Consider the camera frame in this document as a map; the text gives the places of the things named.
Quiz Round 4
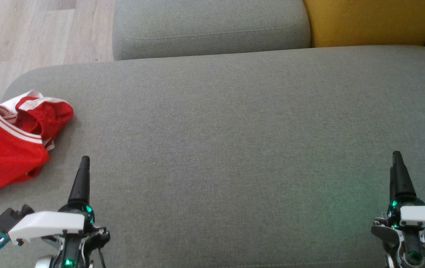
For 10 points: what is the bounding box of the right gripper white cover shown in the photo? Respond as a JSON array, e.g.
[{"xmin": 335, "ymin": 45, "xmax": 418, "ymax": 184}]
[{"xmin": 371, "ymin": 151, "xmax": 425, "ymax": 268}]

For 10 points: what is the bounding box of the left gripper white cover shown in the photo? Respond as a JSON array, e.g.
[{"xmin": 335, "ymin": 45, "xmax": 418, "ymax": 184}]
[{"xmin": 9, "ymin": 156, "xmax": 110, "ymax": 268}]

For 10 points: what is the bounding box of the red jersey with striped trim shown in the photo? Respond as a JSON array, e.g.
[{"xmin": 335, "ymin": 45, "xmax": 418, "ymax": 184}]
[{"xmin": 0, "ymin": 107, "xmax": 51, "ymax": 209}]

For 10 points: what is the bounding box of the large grey sofa seat cushion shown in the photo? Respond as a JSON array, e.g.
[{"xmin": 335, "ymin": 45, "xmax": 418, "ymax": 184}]
[{"xmin": 0, "ymin": 45, "xmax": 425, "ymax": 268}]

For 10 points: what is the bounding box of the yellow sofa backrest cushion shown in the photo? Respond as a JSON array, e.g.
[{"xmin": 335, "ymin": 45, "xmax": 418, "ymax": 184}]
[{"xmin": 303, "ymin": 0, "xmax": 425, "ymax": 48}]

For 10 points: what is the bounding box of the grey sofa back cushion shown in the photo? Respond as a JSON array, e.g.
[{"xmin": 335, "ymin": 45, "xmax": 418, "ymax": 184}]
[{"xmin": 113, "ymin": 0, "xmax": 312, "ymax": 61}]

